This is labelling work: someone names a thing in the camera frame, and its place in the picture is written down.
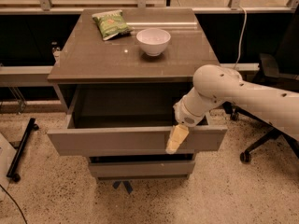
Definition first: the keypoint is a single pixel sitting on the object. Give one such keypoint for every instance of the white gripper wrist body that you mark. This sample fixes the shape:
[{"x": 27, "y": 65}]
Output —
[{"x": 184, "y": 116}]

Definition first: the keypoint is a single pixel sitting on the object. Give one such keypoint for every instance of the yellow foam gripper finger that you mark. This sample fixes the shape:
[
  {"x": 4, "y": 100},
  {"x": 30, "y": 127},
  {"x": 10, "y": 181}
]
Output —
[{"x": 177, "y": 136}]

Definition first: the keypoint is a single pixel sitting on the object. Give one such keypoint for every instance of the grey top drawer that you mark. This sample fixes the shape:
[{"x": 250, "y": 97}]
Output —
[{"x": 119, "y": 119}]

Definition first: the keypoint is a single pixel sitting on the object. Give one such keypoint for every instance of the grey drawer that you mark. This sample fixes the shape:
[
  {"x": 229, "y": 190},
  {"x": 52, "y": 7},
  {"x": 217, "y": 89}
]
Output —
[
  {"x": 141, "y": 169},
  {"x": 119, "y": 119}
]

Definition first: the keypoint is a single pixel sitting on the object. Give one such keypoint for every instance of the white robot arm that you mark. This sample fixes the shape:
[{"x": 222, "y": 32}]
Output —
[{"x": 213, "y": 85}]

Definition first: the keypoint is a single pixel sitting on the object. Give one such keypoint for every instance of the grey bottom drawer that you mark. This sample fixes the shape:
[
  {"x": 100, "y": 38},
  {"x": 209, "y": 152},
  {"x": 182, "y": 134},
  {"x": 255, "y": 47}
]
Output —
[{"x": 141, "y": 169}]

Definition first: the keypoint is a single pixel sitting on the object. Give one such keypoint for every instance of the grey drawer cabinet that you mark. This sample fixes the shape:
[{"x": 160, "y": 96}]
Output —
[{"x": 87, "y": 59}]

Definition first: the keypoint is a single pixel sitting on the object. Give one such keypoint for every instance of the white ceramic bowl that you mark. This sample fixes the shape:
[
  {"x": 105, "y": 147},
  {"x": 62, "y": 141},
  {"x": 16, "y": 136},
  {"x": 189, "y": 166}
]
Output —
[{"x": 153, "y": 41}]

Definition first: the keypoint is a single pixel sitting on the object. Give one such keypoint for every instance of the black office chair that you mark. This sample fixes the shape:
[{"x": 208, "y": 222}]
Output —
[{"x": 275, "y": 98}]

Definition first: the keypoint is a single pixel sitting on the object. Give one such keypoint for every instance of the green chip bag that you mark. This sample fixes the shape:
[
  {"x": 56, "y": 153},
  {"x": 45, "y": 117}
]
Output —
[{"x": 111, "y": 24}]

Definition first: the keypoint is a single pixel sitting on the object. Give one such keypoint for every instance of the white board at left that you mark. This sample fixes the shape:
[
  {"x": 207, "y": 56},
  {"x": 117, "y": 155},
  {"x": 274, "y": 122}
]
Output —
[{"x": 7, "y": 153}]

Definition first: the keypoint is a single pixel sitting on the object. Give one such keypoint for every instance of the black wheeled stand base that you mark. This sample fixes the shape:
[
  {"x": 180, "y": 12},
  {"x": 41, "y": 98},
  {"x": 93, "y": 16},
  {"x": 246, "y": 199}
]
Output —
[{"x": 12, "y": 170}]

